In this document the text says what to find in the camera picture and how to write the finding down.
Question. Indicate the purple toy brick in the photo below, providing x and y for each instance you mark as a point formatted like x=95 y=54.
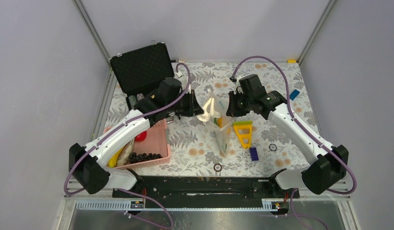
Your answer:
x=253 y=154

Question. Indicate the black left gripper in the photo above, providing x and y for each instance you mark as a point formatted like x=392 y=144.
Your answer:
x=194 y=109

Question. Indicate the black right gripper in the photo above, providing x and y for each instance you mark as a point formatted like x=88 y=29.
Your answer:
x=234 y=111

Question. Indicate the blue toy brick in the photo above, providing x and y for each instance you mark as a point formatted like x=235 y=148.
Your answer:
x=293 y=95

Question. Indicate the pink plastic basket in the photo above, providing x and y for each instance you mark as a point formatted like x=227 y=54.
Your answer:
x=155 y=142

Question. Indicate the clear zip top bag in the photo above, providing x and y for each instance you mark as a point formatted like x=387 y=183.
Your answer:
x=222 y=136

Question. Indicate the yellow toy banana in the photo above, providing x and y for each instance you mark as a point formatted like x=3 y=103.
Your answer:
x=116 y=161

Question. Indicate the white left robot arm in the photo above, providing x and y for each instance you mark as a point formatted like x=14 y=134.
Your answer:
x=88 y=169

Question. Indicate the brown poker chip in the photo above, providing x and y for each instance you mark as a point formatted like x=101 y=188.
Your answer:
x=217 y=167

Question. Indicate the black poker chip case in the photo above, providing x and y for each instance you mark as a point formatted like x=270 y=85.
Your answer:
x=141 y=71

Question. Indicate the yellow triangle toy block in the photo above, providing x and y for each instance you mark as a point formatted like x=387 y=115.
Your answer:
x=244 y=131

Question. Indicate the black toy grapes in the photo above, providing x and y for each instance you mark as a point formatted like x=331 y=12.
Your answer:
x=142 y=157

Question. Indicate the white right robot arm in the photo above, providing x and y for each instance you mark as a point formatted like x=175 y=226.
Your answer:
x=326 y=162

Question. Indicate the grey toy fish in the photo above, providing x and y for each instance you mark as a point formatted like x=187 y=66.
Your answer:
x=125 y=154

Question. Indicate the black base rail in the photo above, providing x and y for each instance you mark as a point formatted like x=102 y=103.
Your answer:
x=212 y=192

